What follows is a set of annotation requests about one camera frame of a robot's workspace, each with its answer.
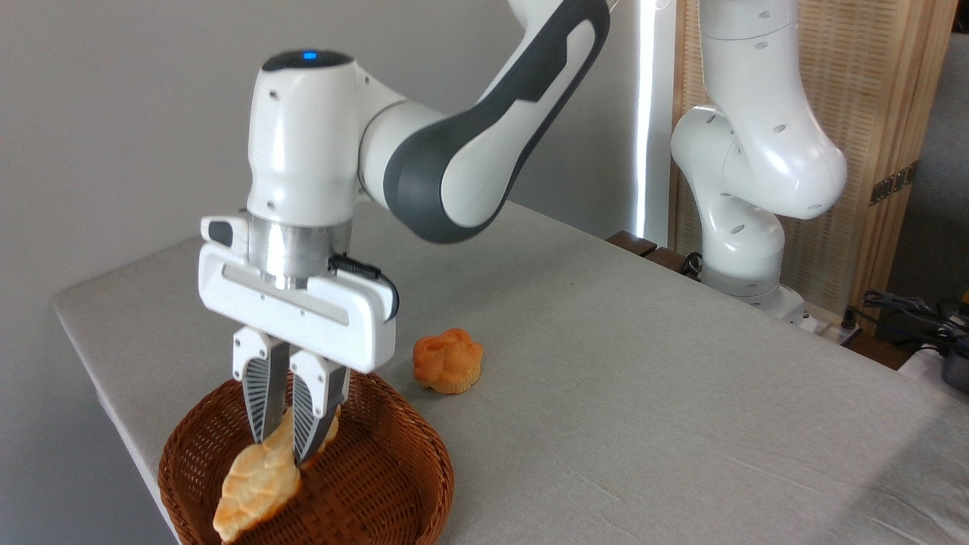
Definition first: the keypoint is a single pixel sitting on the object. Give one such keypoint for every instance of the round orange bread bun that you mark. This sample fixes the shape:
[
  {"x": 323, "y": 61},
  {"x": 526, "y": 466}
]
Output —
[{"x": 447, "y": 362}]

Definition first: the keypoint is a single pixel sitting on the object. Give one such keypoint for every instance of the dark grey device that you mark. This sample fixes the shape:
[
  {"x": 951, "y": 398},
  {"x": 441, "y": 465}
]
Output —
[{"x": 958, "y": 371}]

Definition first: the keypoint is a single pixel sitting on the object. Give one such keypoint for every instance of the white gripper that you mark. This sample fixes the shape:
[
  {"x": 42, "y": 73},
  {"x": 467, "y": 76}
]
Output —
[{"x": 303, "y": 318}]

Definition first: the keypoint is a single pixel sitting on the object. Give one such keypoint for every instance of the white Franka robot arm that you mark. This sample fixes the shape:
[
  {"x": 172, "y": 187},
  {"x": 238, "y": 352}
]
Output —
[{"x": 303, "y": 151}]

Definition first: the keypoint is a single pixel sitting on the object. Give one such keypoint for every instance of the long braided bread loaf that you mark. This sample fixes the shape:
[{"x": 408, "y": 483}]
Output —
[{"x": 257, "y": 484}]

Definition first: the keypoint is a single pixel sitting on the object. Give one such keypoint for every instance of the wooden woven folding screen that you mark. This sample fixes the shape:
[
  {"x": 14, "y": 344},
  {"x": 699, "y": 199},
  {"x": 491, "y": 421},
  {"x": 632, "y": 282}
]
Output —
[{"x": 870, "y": 91}]

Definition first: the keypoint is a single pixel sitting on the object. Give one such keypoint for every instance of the brown wicker basket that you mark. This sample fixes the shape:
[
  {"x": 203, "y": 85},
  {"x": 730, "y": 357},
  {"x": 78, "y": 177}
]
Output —
[{"x": 394, "y": 484}]

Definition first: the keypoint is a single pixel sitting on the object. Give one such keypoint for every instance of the dark metal screen hinge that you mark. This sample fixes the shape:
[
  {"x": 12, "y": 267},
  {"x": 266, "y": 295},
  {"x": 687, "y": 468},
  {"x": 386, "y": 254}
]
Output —
[{"x": 893, "y": 183}]

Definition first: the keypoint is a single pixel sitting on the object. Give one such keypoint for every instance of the dark brown wooden block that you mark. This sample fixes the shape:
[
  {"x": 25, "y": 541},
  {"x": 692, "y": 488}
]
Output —
[
  {"x": 670, "y": 261},
  {"x": 632, "y": 242}
]

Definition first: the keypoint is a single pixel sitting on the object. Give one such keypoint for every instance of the grey tablecloth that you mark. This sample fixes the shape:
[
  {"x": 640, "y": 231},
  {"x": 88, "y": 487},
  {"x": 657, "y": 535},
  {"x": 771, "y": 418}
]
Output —
[{"x": 643, "y": 393}]

